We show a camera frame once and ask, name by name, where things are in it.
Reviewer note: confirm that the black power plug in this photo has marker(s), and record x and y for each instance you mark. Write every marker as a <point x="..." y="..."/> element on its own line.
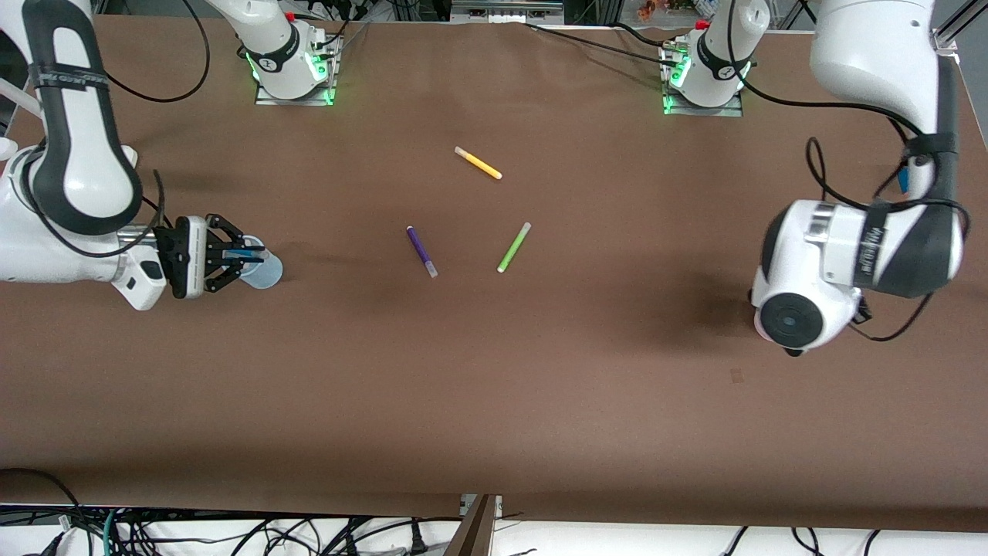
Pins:
<point x="417" y="540"/>

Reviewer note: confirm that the purple marker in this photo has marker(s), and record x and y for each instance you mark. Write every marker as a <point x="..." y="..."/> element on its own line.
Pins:
<point x="421" y="249"/>

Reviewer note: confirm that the aluminium table frame profile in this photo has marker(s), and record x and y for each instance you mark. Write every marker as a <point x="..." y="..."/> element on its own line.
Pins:
<point x="475" y="529"/>

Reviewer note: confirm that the translucent blue plastic cup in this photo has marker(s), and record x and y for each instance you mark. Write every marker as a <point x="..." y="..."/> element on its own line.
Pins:
<point x="266" y="272"/>

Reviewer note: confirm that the yellow marker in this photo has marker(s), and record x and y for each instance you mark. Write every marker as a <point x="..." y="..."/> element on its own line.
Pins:
<point x="478" y="163"/>

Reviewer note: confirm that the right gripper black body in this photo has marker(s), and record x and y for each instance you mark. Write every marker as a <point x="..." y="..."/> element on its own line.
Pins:
<point x="187" y="259"/>

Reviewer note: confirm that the silver metal bracket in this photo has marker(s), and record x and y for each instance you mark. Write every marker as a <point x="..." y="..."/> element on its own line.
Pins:
<point x="505" y="9"/>

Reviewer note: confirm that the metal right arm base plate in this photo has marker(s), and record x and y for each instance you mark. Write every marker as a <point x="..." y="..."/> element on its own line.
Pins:
<point x="328" y="69"/>

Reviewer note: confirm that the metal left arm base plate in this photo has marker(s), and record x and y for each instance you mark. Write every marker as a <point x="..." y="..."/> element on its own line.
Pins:
<point x="737" y="106"/>

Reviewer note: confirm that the green marker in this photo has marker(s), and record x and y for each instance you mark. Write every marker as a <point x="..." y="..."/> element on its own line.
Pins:
<point x="513" y="248"/>

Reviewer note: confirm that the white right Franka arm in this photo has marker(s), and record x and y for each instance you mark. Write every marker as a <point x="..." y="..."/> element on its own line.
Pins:
<point x="77" y="154"/>

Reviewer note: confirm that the blue marker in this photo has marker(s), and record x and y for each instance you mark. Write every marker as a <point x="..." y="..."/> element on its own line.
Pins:
<point x="248" y="252"/>

